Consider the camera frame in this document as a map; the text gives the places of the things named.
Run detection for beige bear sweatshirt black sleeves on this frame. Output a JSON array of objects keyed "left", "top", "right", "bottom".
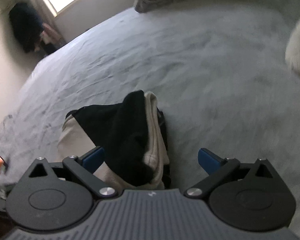
[{"left": 56, "top": 90, "right": 171, "bottom": 192}]

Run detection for white bed sheet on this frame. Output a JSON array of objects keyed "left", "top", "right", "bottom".
[{"left": 0, "top": 0, "right": 300, "bottom": 236}]

